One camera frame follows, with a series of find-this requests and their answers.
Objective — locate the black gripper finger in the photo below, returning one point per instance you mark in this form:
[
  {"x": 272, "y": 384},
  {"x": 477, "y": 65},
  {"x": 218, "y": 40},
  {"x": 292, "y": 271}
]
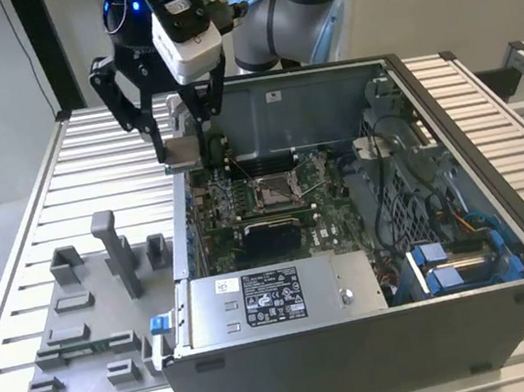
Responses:
[
  {"x": 220, "y": 81},
  {"x": 104, "y": 89}
]

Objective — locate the silver square CPU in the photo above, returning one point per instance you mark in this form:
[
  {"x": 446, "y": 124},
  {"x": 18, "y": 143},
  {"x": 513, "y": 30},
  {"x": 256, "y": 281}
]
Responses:
[{"x": 181, "y": 151}]

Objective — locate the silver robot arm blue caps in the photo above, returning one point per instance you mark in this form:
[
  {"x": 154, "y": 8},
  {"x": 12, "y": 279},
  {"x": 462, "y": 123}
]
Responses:
[{"x": 285, "y": 20}]

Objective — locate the black RAM slot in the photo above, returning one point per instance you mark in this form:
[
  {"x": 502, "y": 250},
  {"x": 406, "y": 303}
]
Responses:
[
  {"x": 275, "y": 155},
  {"x": 276, "y": 161},
  {"x": 279, "y": 212}
]

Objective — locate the CPU socket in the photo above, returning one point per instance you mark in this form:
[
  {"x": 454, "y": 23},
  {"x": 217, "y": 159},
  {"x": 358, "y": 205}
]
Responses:
[{"x": 275, "y": 193}]

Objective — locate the dark rear case fan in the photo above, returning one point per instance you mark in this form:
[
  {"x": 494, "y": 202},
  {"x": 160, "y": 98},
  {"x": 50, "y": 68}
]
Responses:
[{"x": 218, "y": 149}]

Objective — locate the black graphics card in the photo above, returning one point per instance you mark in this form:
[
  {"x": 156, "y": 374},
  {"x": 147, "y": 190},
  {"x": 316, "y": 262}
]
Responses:
[{"x": 273, "y": 236}]

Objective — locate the green motherboard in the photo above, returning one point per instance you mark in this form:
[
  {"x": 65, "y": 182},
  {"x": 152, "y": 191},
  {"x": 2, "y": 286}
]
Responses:
[{"x": 335, "y": 224}]

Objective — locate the grey metal drive cage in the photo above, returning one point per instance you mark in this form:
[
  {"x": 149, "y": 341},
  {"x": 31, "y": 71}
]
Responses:
[{"x": 407, "y": 174}]

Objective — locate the silver power supply unit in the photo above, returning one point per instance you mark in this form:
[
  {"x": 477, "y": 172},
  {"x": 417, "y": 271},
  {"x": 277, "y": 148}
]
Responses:
[{"x": 209, "y": 307}]

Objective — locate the small blue disk carrier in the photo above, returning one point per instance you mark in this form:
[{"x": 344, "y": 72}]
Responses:
[{"x": 158, "y": 325}]

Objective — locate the green RAM stick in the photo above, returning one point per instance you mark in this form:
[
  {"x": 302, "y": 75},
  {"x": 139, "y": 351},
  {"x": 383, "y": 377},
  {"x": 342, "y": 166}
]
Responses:
[{"x": 98, "y": 347}]

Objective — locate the black box under table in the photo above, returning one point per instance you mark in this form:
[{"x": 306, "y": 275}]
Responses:
[{"x": 499, "y": 82}]

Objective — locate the grey plastic parts rack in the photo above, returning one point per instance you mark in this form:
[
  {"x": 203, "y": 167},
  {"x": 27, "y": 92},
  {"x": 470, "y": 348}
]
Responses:
[{"x": 106, "y": 372}]

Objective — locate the black open PC case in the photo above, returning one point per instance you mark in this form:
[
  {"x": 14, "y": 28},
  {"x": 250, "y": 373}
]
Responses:
[{"x": 366, "y": 363}]

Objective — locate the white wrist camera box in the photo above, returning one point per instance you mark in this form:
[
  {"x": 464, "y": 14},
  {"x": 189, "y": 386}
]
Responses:
[{"x": 194, "y": 53}]

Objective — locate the black vertical post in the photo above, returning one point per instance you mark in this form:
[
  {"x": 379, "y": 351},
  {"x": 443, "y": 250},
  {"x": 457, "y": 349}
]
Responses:
[{"x": 48, "y": 50}]

